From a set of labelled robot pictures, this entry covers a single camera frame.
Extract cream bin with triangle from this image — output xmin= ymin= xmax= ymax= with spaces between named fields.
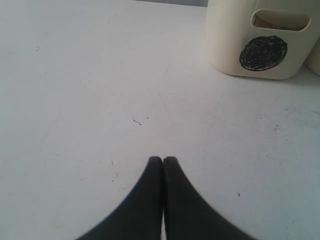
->
xmin=305 ymin=38 xmax=320 ymax=76

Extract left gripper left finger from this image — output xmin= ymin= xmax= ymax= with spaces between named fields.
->
xmin=80 ymin=156 xmax=164 ymax=240

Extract cream bin with circle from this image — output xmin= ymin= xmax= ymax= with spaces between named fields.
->
xmin=205 ymin=0 xmax=320 ymax=80

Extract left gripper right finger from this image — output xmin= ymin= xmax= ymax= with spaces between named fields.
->
xmin=163 ymin=156 xmax=254 ymax=240

